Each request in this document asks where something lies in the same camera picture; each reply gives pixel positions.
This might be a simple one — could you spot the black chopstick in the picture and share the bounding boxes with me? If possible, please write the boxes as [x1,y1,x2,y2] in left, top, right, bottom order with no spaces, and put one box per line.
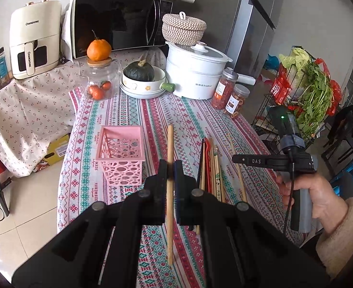
[197,138,205,187]

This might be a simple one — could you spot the green leafy vegetables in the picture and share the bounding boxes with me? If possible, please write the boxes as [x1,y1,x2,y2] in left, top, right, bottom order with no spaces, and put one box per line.
[275,46,335,139]

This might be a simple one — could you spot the striped patterned tablecloth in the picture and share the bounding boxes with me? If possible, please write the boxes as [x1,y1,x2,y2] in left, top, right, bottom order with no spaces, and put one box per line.
[57,85,304,288]

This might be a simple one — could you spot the pink lattice utensil basket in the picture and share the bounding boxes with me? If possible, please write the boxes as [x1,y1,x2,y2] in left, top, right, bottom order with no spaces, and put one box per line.
[96,126,145,186]

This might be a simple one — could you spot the cream air fryer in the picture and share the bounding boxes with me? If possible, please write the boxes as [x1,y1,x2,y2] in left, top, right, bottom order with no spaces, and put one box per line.
[9,0,62,80]

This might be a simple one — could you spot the plain wooden chopstick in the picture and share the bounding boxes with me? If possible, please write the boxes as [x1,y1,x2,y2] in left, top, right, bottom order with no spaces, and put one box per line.
[166,124,174,266]

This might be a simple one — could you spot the light wooden chopstick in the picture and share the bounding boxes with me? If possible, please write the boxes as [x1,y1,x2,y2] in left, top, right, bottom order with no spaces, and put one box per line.
[228,136,248,203]

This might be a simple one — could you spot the printed bamboo chopstick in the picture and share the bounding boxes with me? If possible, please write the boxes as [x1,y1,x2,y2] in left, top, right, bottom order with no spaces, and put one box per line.
[214,146,222,202]

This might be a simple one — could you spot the jar of red dried fruit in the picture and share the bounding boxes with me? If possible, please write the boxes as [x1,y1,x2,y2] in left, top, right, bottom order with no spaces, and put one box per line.
[211,67,238,110]

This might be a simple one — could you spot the glass jar with wooden lid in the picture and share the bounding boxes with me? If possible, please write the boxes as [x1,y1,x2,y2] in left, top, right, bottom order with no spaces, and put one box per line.
[83,57,122,101]

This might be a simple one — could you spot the white pan with green handle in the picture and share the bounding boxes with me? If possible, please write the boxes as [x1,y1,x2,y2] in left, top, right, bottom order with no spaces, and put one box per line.
[120,66,175,100]

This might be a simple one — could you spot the woven lidded basket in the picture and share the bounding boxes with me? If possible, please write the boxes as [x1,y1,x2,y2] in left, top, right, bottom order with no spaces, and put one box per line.
[162,12,207,46]

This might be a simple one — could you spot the jar of dried fruit rings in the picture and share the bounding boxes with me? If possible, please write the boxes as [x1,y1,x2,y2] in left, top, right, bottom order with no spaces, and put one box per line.
[224,83,250,119]

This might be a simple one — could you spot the dark green squash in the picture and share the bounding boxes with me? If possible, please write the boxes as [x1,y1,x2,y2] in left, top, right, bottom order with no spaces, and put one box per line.
[123,60,154,82]

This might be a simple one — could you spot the white electric cooking pot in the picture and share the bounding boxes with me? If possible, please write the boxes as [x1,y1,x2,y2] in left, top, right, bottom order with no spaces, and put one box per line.
[165,41,232,100]

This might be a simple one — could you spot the floral white cloth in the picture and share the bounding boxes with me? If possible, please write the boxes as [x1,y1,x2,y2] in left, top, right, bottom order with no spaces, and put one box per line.
[0,46,168,178]

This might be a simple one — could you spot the red plastic spoon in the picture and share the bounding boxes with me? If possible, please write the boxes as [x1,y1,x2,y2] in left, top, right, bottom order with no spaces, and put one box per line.
[205,138,212,193]

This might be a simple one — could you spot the orange tangerine on jar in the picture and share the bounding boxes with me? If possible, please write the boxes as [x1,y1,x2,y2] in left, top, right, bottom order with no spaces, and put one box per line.
[87,32,112,61]

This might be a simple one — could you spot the black microwave oven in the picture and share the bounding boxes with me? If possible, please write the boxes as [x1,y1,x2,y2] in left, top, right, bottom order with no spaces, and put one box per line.
[70,0,173,59]

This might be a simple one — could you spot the yellow cardboard box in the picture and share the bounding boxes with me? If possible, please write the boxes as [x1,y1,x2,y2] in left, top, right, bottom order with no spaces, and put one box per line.
[33,134,70,173]

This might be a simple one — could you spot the grey refrigerator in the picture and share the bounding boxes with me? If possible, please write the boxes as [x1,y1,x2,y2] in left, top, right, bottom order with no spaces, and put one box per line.
[225,0,283,78]

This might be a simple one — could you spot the beige fuzzy sleeve forearm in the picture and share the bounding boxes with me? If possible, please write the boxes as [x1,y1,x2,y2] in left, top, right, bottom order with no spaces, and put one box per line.
[316,198,353,278]

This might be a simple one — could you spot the black wire rack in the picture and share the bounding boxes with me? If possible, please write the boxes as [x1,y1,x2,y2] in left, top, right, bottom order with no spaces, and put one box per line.
[252,58,342,153]

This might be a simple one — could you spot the person's right hand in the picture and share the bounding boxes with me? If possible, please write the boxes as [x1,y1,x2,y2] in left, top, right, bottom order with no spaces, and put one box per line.
[275,172,349,235]

